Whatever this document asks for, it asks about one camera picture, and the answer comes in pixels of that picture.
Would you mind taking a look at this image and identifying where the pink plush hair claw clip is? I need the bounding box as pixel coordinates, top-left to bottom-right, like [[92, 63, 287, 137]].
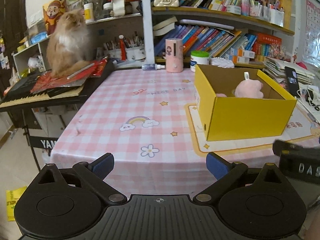
[[216, 93, 227, 98]]

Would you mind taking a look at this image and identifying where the red chinese doll ornament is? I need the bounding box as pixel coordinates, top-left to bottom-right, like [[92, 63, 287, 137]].
[[119, 35, 126, 61]]

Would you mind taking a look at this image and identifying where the right white pen holder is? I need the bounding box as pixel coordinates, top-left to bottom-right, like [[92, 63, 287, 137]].
[[125, 46, 145, 61]]

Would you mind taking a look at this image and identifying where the person's right hand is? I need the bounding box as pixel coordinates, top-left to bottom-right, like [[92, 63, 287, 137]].
[[299, 198, 320, 240]]

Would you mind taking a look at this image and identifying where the white jar green lid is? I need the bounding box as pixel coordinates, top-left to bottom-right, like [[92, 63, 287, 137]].
[[190, 50, 209, 72]]

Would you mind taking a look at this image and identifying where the left white pen holder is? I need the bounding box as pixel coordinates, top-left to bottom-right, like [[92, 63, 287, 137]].
[[104, 49, 121, 60]]

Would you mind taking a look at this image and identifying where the white quilted pouch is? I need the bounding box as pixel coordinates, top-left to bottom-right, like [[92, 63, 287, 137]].
[[210, 57, 234, 68]]

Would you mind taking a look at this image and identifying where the keyboard stand black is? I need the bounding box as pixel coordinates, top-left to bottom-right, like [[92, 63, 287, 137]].
[[21, 110, 58, 171]]

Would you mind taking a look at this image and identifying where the fortune god cartoon poster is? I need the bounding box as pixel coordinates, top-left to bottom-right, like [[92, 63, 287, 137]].
[[42, 0, 67, 35]]

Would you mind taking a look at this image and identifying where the large pink plush pig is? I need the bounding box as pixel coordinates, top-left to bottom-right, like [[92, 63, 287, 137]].
[[234, 72, 264, 99]]

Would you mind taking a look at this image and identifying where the black Yamaha keyboard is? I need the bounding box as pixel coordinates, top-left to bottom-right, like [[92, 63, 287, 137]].
[[1, 59, 115, 112]]

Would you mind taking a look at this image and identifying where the pink cylindrical humidifier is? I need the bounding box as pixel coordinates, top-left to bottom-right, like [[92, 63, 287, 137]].
[[165, 38, 183, 73]]

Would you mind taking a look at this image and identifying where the yellow cardboard box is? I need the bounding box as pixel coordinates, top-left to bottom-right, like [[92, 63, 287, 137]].
[[194, 64, 296, 141]]

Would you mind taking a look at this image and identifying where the red foil paper stack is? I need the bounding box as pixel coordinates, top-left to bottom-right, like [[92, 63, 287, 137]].
[[30, 58, 107, 94]]

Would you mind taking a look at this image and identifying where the row of colourful books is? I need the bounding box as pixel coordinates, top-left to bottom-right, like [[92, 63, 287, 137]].
[[153, 23, 257, 57]]

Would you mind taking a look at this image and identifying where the orange fluffy cat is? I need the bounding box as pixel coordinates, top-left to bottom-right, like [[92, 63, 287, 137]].
[[47, 9, 91, 78]]

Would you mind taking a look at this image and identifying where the pink checkered tablecloth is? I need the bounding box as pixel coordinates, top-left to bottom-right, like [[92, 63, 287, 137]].
[[50, 69, 279, 196]]

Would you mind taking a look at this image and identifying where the white pen holder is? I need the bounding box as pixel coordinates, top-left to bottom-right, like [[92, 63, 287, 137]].
[[104, 49, 121, 60], [125, 46, 145, 61]]

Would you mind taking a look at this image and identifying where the yellow plastic bag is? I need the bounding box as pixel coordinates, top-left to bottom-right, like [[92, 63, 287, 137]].
[[6, 186, 27, 222]]

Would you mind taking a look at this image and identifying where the blue spray bottle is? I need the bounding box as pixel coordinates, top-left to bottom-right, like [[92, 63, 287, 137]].
[[142, 63, 165, 71]]

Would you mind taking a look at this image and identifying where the black smartphone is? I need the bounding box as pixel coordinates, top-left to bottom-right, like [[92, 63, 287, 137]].
[[285, 66, 300, 98]]

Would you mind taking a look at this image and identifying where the white storage cube shelf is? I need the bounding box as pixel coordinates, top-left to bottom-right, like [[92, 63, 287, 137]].
[[13, 38, 50, 77]]

